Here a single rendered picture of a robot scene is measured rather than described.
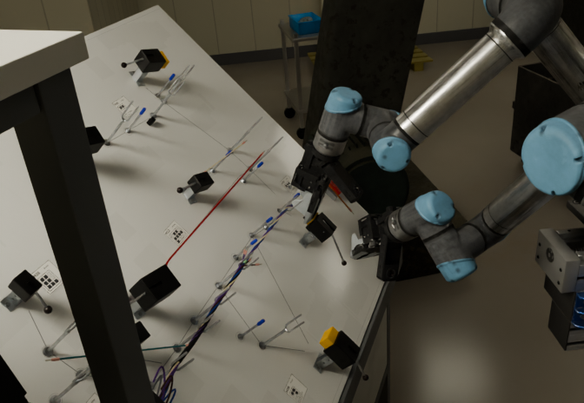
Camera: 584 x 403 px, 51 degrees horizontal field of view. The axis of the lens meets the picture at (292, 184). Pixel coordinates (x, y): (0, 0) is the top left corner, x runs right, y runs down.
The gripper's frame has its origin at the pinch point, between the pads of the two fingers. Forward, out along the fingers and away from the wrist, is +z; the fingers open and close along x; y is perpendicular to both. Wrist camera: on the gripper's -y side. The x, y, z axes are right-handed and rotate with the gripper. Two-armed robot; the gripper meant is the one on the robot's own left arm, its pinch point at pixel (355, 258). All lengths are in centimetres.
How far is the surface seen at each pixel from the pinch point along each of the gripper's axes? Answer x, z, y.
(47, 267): 75, -13, -7
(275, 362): 27.4, -5.1, -25.0
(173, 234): 48.4, -3.3, 3.3
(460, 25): -369, 280, 346
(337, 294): 3.3, 5.4, -8.2
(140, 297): 60, -20, -14
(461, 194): -181, 142, 83
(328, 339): 17.2, -11.2, -21.3
